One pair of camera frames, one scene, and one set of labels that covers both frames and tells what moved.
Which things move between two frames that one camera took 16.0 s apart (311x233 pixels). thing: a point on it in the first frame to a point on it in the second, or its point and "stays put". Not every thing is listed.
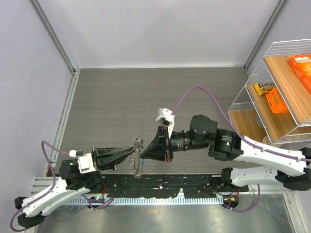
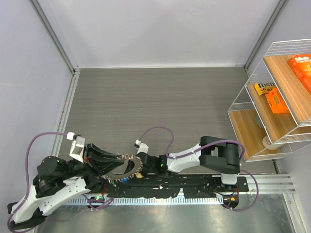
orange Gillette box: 301,64 stays put
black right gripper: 156,149 to 145,172
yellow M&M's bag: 265,88 stays put
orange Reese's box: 276,102 stays put
